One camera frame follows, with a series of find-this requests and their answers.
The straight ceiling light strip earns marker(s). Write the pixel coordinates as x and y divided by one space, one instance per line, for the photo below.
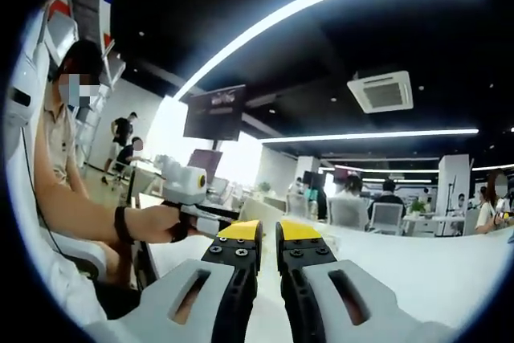
361 135

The white mesh office chair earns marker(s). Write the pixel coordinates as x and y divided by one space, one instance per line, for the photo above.
347 214
385 218

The hanging black screen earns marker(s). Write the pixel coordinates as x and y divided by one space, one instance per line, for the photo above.
214 116

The reddish wall display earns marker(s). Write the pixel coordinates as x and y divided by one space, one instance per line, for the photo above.
341 173

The black wristband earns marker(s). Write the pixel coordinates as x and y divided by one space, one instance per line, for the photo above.
124 225

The white chest device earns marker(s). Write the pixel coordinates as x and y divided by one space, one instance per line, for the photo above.
16 116

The white table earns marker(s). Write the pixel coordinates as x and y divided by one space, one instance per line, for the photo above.
401 270

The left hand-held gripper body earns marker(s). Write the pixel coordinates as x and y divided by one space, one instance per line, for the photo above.
182 186

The person's dark trousers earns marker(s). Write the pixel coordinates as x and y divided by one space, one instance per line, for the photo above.
116 299

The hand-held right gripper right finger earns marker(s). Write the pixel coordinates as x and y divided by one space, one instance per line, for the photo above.
373 307

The potted green plant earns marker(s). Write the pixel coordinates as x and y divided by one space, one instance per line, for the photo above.
417 206
265 187

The pale armrest office chair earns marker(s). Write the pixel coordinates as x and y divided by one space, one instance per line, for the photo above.
80 252

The person's left hand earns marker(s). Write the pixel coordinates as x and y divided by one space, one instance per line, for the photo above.
154 224

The white square pillar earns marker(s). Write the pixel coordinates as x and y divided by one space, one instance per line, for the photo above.
445 166

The ceiling air conditioner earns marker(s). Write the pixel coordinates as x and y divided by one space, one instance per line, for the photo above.
381 93

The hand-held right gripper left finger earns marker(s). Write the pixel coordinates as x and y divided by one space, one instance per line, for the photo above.
172 303

